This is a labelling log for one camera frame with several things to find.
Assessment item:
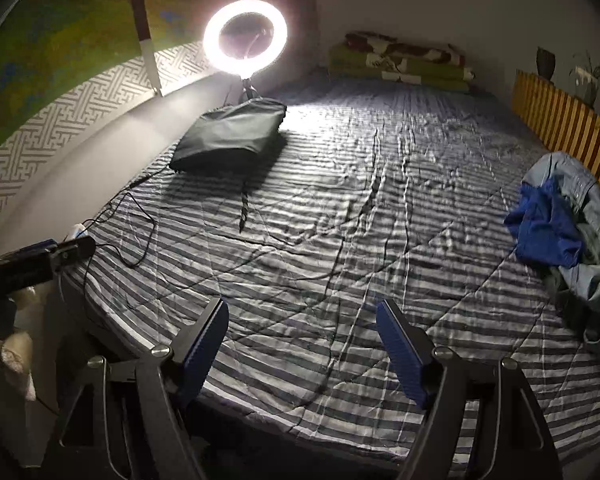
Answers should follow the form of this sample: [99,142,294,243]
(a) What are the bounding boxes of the wooden slat rail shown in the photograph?
[511,70,600,211]

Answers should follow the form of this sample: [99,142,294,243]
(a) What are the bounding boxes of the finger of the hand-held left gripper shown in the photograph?
[52,236,97,273]

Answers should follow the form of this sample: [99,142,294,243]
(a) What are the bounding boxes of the blue garment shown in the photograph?
[504,183,586,268]

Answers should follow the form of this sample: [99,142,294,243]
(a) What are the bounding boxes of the dark vase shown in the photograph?
[535,46,557,82]

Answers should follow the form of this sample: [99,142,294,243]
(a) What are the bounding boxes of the dark grey garment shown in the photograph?
[169,97,288,173]

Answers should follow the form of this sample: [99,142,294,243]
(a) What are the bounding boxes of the green floral folded blanket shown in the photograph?
[327,31,478,95]

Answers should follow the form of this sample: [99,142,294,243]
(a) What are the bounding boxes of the ring light on tripod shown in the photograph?
[202,0,289,103]

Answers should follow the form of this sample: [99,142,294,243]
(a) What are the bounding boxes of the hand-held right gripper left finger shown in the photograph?
[40,297,231,480]

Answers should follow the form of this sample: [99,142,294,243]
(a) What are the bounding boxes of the green mottled wall poster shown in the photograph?
[0,0,151,146]

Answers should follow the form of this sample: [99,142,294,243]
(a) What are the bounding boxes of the brown white post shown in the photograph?
[126,0,162,97]

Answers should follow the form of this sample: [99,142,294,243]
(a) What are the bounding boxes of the potted plant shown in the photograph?
[569,50,600,108]

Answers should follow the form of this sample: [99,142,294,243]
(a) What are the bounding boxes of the black cable with inline remote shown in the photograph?
[80,167,181,268]

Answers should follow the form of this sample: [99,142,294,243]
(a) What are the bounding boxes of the light blue jeans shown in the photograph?
[517,151,600,346]

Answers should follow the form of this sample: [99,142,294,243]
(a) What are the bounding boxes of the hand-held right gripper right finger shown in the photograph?
[375,299,563,480]

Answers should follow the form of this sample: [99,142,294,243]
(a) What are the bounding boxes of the striped bed sheet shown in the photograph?
[62,77,600,466]

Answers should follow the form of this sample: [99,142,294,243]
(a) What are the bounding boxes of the black braided cord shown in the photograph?
[236,182,253,235]

